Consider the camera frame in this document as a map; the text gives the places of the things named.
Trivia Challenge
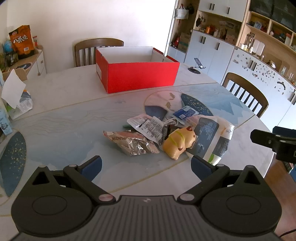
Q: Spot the marble patterned desktop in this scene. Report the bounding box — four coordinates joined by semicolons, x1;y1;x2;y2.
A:
0;62;274;232

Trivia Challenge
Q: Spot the yellow plush toy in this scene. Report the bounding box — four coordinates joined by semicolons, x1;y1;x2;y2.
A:
162;126;197;160

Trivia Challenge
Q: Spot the cardboard box in cabinet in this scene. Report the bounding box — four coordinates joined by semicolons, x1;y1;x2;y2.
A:
178;32;192;52

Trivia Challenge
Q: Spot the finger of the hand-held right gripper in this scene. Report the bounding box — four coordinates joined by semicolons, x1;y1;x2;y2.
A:
272;126;296;139
250;129;281;151

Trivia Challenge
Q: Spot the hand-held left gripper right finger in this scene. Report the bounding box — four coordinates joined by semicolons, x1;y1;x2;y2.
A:
177;155;265;205

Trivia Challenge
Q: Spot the white paper sheet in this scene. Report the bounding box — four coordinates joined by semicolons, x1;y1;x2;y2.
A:
1;69;26;109

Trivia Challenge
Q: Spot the light blue carton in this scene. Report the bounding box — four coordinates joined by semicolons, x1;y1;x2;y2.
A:
0;108;13;137

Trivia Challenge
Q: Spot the dark printed box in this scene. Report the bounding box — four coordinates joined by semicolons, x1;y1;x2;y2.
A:
5;52;19;66

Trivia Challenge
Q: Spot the white wet wipes pack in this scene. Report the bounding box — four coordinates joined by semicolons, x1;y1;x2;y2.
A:
185;115;235;166

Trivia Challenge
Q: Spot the orange snack bag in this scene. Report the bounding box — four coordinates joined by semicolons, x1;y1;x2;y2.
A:
9;25;36;55

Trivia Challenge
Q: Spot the small blue globe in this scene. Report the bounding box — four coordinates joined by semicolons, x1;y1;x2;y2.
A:
2;40;13;56

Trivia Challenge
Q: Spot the black cable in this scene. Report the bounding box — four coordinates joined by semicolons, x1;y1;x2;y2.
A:
279;230;296;239

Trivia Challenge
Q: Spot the white side cabinet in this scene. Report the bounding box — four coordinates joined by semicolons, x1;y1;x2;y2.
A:
0;45;47;81

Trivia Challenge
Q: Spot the brown wooden chair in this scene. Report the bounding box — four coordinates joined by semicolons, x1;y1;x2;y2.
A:
74;38;125;68
221;72;269;118

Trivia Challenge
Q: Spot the white wooden wall cabinet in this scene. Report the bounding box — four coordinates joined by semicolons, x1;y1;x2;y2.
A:
165;0;296;112

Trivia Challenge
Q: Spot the small blue packet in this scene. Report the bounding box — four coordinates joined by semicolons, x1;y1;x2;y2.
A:
170;106;199;121

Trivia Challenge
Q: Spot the metal phone stand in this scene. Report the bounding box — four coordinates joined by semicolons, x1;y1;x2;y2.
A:
188;57;206;75

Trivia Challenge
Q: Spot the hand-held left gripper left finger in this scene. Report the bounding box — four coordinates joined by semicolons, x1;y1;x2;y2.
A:
31;155;116;205

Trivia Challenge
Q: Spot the white hanging bag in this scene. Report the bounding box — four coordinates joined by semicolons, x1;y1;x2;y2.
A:
175;5;189;20

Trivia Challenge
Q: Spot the white usb cable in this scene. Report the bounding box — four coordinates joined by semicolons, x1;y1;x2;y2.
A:
162;118;179;127

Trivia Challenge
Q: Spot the red cardboard box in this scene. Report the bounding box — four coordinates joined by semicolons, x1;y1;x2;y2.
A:
95;46;180;94

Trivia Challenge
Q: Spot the white printed packet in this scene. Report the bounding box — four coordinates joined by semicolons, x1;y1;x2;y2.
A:
127;114;168;151

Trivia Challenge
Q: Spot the silver snack wrapper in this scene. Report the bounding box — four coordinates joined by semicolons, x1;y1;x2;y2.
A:
103;130;160;156

